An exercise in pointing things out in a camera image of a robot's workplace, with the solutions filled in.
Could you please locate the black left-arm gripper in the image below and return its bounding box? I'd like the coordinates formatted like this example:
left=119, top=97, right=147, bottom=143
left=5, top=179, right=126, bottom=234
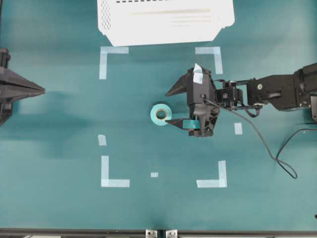
left=0, top=48, right=46, bottom=125

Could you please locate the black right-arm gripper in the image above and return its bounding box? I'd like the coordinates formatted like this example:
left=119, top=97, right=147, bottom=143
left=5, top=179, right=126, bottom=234
left=165, top=68, right=220, bottom=137

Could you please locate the teal tape roll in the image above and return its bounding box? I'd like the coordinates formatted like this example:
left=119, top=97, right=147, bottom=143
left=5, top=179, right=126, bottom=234
left=150, top=103, right=172, bottom=126

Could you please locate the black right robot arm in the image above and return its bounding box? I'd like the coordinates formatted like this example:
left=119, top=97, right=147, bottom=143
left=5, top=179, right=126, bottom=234
left=166, top=64, right=317, bottom=137

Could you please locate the small right tape strip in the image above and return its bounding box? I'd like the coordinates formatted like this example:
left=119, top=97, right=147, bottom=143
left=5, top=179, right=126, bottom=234
left=234, top=122, right=243, bottom=135

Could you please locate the small tape strip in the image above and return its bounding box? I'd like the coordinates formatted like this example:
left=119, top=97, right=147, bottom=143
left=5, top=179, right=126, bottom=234
left=98, top=134, right=107, bottom=146
left=234, top=122, right=243, bottom=135

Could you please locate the top-right tape corner marker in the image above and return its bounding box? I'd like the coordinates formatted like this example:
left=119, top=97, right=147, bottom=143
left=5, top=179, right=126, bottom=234
left=195, top=47, right=223, bottom=74

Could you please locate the small bottom tape piece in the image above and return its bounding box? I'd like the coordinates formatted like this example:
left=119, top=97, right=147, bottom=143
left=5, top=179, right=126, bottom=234
left=151, top=172, right=159, bottom=178

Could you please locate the bottom-right tape corner marker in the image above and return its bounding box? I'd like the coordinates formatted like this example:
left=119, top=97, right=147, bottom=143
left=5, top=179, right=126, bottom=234
left=196, top=161, right=227, bottom=188

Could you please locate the small left tape strip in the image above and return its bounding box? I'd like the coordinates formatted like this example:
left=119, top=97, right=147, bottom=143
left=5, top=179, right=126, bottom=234
left=98, top=134, right=107, bottom=146

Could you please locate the top-left tape corner marker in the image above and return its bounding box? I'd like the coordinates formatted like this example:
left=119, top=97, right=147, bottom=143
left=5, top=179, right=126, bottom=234
left=99, top=46, right=129, bottom=80

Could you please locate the white plastic basket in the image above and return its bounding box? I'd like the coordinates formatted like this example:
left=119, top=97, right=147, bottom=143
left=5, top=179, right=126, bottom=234
left=97, top=0, right=235, bottom=47

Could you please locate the bottom-left tape corner marker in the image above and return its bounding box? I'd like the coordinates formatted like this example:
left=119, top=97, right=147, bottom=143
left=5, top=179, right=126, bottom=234
left=101, top=156, right=130, bottom=188

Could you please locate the black cable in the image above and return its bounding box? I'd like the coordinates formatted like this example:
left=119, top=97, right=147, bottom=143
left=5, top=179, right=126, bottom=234
left=203, top=95, right=317, bottom=179

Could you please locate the right metal table bracket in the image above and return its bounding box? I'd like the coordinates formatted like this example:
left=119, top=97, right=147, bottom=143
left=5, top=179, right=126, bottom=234
left=165, top=230, right=178, bottom=238

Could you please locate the metal table bracket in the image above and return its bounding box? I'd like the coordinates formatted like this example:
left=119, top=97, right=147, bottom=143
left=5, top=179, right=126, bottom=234
left=145, top=230, right=158, bottom=238
left=165, top=230, right=178, bottom=238

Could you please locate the left metal table bracket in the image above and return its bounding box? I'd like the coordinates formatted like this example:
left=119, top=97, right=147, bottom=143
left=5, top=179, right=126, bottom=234
left=145, top=230, right=158, bottom=238

